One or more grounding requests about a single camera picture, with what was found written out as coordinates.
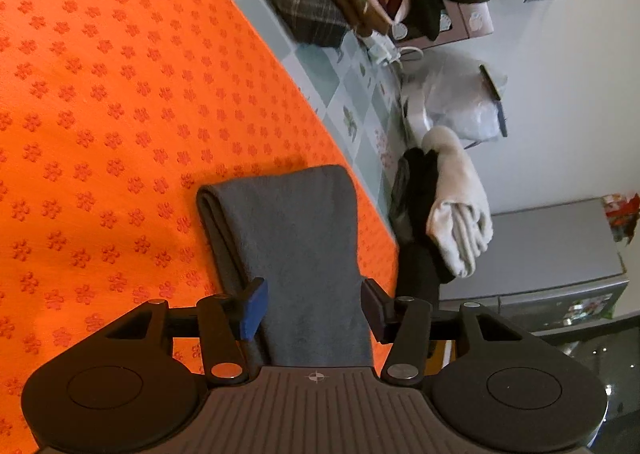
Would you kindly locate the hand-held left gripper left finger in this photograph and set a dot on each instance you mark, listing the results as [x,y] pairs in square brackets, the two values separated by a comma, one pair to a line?
[254,306]

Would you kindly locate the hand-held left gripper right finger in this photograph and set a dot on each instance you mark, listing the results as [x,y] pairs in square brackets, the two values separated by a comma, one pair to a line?
[377,314]

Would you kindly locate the grey shirt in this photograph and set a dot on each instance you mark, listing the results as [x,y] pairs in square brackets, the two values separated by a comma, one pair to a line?
[300,234]

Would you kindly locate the dark clothes pile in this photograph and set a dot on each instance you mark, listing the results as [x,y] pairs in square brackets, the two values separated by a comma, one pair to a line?
[412,194]

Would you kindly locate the black folded garment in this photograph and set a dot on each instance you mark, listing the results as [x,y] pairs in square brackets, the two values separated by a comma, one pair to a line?
[420,274]

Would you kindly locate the white sweatshirt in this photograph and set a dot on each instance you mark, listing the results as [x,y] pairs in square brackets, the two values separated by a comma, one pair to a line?
[460,204]

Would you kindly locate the grey refrigerator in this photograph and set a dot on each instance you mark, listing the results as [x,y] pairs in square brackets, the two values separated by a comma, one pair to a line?
[550,254]

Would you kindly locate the white plastic bag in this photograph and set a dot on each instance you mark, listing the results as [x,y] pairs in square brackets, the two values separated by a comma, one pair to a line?
[455,93]

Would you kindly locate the orange flower-print mat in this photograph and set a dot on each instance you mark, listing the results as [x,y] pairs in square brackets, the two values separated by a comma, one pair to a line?
[125,108]

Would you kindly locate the white power strip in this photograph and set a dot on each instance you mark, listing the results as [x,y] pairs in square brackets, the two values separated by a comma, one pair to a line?
[380,51]

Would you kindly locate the red green decoration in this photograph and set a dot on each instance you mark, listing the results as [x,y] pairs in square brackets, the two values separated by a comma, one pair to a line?
[622,216]

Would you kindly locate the pink water dispenser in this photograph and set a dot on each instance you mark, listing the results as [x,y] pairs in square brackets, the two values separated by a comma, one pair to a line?
[470,21]

